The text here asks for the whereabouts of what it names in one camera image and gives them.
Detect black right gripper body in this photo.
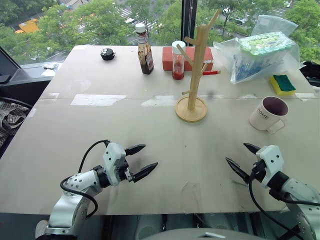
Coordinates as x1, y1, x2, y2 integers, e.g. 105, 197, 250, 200
249, 159, 266, 185

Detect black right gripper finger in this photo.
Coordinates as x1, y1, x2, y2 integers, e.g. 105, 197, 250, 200
225, 156, 251, 185
243, 142, 262, 154

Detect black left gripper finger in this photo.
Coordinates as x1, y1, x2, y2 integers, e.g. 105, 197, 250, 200
131, 162, 159, 183
124, 144, 147, 157

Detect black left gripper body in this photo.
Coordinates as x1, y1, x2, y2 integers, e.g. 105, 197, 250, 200
119, 149, 135, 183

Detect wooden mug tree stand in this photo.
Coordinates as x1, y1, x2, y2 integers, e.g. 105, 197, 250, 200
174, 8, 222, 123

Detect white mug with HOME print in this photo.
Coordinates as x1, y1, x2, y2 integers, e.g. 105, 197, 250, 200
248, 96, 290, 136

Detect yellow and green sponge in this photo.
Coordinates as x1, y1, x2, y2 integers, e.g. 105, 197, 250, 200
269, 74, 297, 97

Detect grey rounded shape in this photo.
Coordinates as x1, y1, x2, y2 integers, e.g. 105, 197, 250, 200
139, 226, 254, 240

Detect clear plastic bag blue contents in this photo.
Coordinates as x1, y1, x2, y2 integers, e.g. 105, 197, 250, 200
213, 36, 301, 85

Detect clear jar with red sauce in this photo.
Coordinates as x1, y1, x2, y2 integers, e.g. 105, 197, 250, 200
171, 41, 187, 81

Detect brown sauce bottle white cap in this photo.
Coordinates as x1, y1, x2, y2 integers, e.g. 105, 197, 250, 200
135, 22, 155, 76

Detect red brick block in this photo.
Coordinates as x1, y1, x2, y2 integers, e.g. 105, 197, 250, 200
162, 46, 214, 73

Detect small black round object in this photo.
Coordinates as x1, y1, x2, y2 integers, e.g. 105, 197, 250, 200
100, 48, 117, 62

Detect beige rounded object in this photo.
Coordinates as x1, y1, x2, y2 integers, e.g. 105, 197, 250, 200
34, 219, 50, 240

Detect green patterned flat pack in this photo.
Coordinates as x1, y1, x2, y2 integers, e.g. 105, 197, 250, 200
238, 33, 297, 57

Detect crumpled white paper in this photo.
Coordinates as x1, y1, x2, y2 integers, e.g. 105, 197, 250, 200
40, 62, 60, 77

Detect empty clear plastic bag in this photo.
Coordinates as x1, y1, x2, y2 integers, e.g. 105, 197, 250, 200
250, 14, 299, 39

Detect checkered grey cloth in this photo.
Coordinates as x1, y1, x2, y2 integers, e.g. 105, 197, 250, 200
0, 101, 33, 146

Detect black furniture piece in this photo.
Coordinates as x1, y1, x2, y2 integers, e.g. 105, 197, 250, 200
0, 46, 55, 107

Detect yellow vehicle outside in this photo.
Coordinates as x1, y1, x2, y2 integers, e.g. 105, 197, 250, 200
14, 18, 40, 35

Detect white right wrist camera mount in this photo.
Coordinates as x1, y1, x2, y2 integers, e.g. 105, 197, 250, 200
254, 144, 285, 189

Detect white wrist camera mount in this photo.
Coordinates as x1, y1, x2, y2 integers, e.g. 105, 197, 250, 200
102, 142, 127, 187
254, 144, 285, 189

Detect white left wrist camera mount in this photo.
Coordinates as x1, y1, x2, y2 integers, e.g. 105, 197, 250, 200
102, 142, 127, 187

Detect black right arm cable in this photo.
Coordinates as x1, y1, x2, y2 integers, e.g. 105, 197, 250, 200
248, 164, 306, 240

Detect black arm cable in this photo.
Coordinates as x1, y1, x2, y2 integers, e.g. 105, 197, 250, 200
59, 139, 111, 221
248, 164, 306, 240

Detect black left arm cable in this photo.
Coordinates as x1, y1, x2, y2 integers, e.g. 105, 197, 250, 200
59, 139, 111, 221

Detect black window frame post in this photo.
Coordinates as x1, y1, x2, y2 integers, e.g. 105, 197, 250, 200
181, 0, 199, 48

